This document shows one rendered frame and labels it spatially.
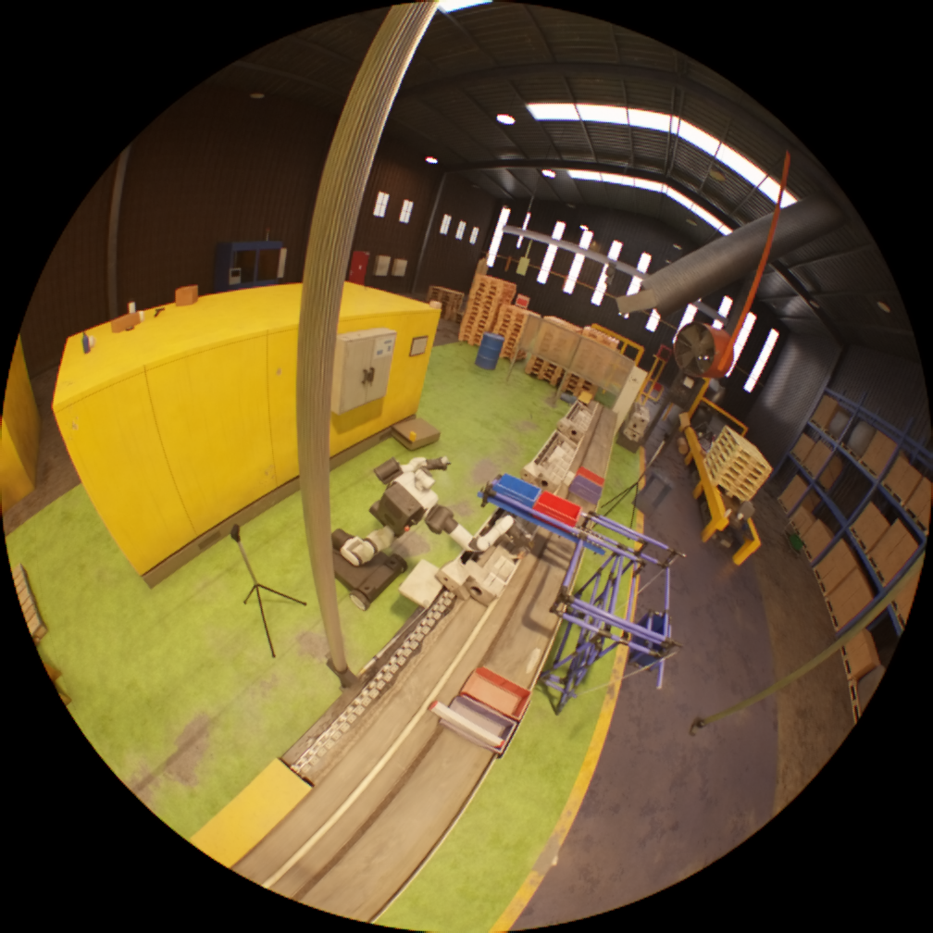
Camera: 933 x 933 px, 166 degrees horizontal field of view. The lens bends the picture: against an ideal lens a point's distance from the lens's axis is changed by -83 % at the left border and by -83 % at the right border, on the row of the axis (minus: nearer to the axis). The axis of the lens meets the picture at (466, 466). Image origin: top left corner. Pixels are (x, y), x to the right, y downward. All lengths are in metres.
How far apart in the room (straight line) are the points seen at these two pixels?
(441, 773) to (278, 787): 0.79
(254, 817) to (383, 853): 0.60
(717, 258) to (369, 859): 9.69
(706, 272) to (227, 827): 9.79
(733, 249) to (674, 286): 1.92
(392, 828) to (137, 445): 2.67
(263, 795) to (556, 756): 2.10
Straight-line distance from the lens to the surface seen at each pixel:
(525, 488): 2.25
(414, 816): 1.86
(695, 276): 8.38
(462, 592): 2.10
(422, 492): 1.87
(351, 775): 1.82
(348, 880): 1.96
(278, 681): 2.70
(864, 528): 11.03
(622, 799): 3.31
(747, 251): 8.90
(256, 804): 1.83
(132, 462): 2.65
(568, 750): 3.00
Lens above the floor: 2.57
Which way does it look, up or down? 35 degrees down
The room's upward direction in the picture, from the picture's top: 19 degrees clockwise
